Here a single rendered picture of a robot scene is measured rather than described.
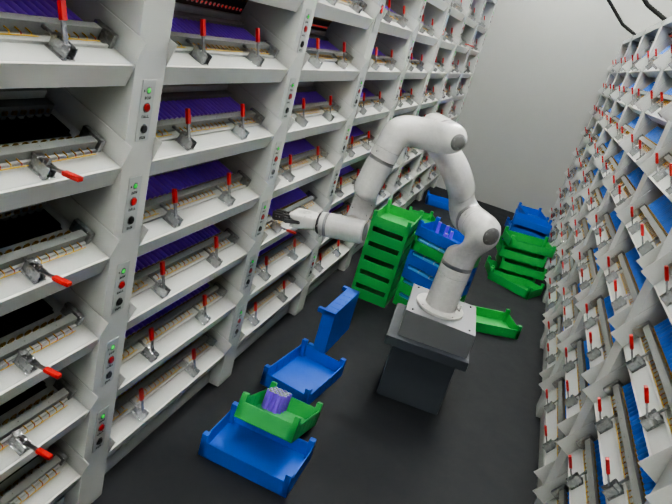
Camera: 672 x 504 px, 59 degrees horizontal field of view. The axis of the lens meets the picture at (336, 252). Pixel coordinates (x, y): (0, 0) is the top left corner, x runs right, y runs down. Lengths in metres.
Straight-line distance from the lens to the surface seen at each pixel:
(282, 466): 1.98
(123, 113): 1.24
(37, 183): 1.11
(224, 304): 2.03
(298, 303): 2.76
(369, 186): 1.95
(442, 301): 2.29
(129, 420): 1.81
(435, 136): 1.94
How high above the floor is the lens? 1.31
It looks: 21 degrees down
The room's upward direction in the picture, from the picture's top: 16 degrees clockwise
